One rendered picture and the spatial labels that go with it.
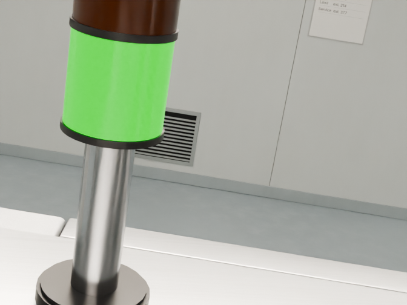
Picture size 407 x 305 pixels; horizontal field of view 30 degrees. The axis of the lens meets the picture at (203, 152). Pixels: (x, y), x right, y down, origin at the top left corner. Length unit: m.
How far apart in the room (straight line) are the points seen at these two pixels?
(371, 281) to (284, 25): 5.28
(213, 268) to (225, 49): 5.33
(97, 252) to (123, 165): 0.05
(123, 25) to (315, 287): 0.21
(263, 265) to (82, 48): 0.20
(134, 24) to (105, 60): 0.02
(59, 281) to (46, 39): 5.57
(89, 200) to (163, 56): 0.08
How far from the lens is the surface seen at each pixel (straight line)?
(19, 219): 0.50
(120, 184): 0.37
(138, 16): 0.34
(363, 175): 6.13
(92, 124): 0.35
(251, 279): 0.46
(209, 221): 5.53
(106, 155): 0.37
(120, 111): 0.35
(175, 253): 0.48
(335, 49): 5.81
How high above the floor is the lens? 2.32
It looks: 20 degrees down
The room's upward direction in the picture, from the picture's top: 9 degrees clockwise
